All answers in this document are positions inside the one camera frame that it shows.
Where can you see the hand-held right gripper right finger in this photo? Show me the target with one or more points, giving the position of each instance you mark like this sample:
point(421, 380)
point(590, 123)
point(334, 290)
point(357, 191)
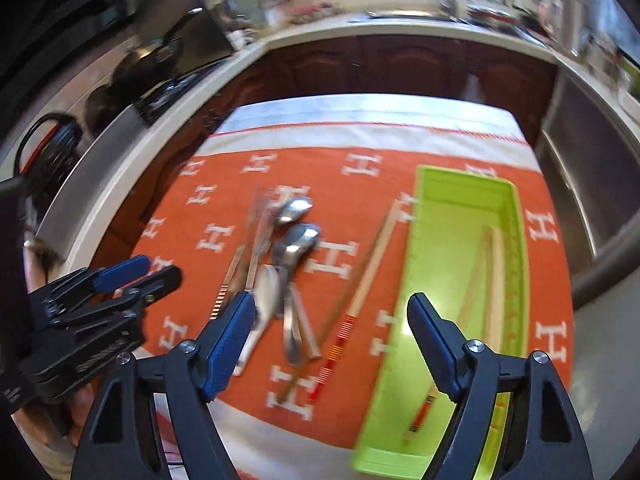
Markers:
point(435, 347)

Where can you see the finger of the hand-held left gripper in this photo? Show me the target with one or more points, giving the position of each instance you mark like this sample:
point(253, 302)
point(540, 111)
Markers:
point(125, 269)
point(150, 287)

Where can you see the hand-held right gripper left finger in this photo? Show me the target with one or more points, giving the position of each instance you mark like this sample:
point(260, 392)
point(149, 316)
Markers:
point(230, 347)

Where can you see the white ceramic spoon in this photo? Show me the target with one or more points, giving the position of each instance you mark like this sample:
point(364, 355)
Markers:
point(267, 290)

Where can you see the green plastic tray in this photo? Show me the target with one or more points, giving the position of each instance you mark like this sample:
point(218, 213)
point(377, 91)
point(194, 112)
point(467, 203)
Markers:
point(440, 240)

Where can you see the large metal spoon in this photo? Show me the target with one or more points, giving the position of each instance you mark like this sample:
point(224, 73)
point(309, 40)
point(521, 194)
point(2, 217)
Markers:
point(298, 245)

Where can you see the black pot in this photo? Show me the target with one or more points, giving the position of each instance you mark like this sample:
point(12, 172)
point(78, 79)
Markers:
point(97, 105)

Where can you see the stainless gas stove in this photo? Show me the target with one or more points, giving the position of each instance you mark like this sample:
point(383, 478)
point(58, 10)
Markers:
point(170, 95)

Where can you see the orange printed tablecloth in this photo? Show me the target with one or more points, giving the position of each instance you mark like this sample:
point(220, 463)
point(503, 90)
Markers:
point(325, 175)

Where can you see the black frying pan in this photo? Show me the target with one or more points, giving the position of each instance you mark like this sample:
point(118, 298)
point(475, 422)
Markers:
point(145, 60)

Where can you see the stainless steel splash panel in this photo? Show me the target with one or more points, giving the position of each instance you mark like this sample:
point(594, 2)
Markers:
point(210, 30)

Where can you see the dark wooden kitchen cabinets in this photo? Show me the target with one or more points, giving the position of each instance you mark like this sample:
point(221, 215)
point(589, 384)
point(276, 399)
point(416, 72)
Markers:
point(400, 65)

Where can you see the white kitchen countertop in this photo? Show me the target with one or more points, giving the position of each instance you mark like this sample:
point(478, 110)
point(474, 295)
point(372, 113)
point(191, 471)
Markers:
point(350, 27)

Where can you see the kitchen sink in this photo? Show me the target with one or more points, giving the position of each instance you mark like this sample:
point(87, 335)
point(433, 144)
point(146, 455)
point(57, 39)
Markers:
point(400, 13)

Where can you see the electric kettle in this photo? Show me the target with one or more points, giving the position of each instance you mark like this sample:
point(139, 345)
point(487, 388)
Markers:
point(552, 10)

